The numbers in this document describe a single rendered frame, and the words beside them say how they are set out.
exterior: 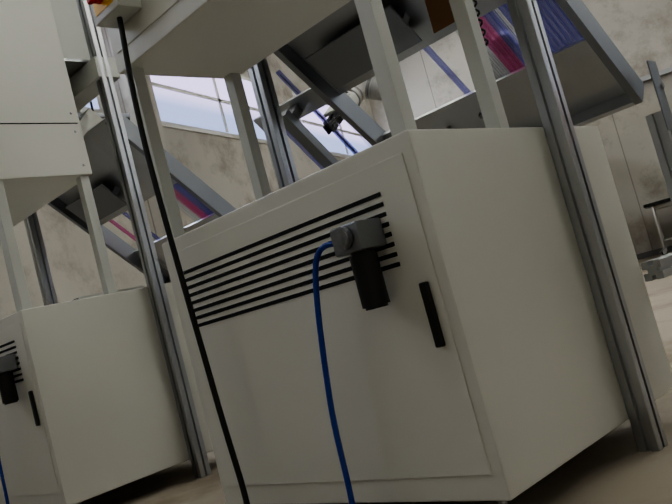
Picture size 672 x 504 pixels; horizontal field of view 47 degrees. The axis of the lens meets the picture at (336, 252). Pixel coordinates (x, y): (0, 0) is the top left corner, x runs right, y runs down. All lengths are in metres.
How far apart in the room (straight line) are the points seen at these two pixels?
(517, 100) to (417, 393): 1.04
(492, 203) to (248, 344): 0.53
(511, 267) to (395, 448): 0.35
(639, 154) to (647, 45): 1.50
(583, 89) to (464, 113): 0.31
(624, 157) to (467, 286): 10.42
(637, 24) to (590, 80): 9.83
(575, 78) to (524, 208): 0.69
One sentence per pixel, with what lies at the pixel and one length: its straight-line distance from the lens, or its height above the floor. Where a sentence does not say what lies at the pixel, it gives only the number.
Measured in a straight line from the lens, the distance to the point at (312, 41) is 2.05.
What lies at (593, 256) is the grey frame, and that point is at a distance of 1.48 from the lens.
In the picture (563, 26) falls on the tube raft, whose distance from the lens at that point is 1.90.
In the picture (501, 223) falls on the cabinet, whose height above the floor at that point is 0.45.
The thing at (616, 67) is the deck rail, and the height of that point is 0.76.
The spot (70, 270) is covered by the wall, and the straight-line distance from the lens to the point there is 5.86.
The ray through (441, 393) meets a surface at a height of 0.23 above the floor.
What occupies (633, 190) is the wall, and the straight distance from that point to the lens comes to 11.51.
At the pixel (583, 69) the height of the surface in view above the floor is 0.79.
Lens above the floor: 0.38
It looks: 4 degrees up
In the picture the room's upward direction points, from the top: 15 degrees counter-clockwise
